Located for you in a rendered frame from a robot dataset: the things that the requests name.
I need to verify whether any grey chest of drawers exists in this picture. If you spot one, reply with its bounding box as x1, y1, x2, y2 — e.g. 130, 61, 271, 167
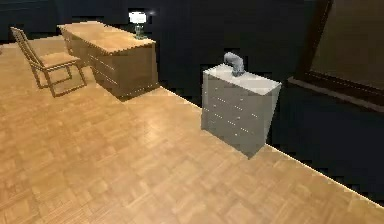
200, 63, 283, 160

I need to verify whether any grey curved statue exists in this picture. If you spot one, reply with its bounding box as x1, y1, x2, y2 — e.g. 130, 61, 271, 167
223, 51, 246, 78

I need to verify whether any wooden desk with drawers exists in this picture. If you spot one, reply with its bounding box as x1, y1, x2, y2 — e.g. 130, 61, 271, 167
56, 20, 160, 100

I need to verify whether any white shade table lamp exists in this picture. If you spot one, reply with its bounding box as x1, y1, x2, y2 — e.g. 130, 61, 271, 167
128, 11, 148, 41

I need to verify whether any wooden slatted chair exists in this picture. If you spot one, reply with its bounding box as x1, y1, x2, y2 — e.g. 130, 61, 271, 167
9, 26, 88, 99

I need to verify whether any dark framed window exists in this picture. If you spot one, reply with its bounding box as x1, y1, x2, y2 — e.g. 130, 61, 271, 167
287, 0, 384, 114

